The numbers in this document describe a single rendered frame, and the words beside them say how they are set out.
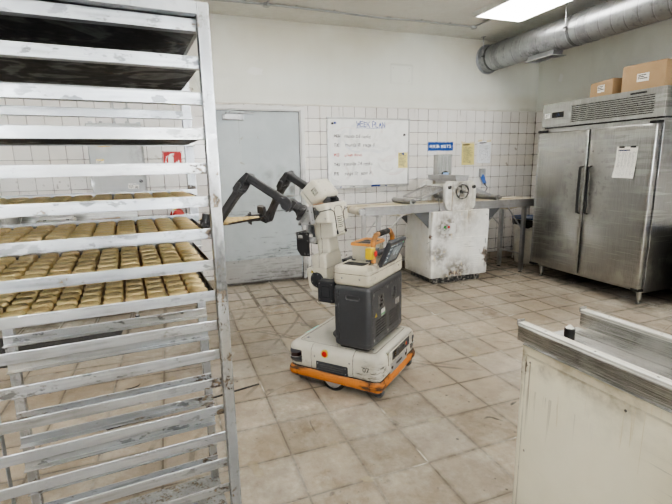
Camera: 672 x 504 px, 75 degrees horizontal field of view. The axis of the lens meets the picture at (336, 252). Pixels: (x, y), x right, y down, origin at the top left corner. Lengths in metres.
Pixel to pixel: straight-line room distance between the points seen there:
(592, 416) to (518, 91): 5.99
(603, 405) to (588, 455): 0.17
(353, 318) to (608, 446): 1.63
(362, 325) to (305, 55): 3.69
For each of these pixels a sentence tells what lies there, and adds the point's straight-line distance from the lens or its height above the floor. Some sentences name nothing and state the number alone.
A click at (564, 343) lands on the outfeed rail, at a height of 0.89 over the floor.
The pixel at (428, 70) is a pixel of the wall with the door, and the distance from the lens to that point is 6.25.
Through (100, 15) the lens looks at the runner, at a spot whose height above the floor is 1.77.
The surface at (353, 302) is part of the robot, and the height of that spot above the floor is 0.60.
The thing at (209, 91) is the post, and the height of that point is 1.61.
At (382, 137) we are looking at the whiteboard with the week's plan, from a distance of 5.82.
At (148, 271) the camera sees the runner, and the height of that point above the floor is 1.14.
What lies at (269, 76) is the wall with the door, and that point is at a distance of 5.44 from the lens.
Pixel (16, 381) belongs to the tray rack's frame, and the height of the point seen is 0.73.
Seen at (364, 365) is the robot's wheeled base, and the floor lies 0.23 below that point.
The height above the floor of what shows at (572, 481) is 0.49.
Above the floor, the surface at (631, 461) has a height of 0.66.
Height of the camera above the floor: 1.42
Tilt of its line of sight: 11 degrees down
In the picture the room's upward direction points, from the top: 1 degrees counter-clockwise
